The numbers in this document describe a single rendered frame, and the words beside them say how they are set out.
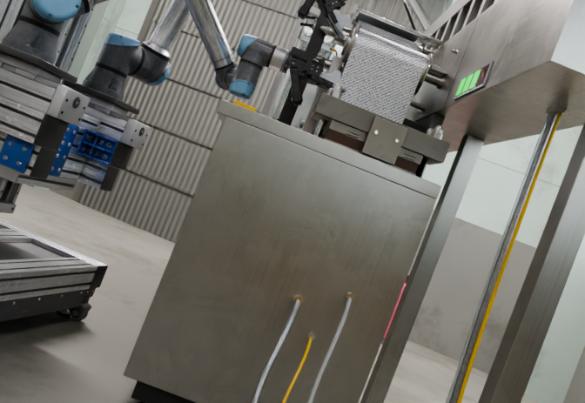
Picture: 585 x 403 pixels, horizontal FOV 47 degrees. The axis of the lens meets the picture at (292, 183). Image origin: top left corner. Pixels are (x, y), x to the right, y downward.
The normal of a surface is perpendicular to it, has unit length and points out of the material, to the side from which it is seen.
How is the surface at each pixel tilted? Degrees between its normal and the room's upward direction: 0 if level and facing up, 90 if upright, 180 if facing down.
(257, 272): 90
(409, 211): 90
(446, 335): 90
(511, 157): 90
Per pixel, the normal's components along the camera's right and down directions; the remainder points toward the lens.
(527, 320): 0.05, -0.01
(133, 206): -0.15, -0.09
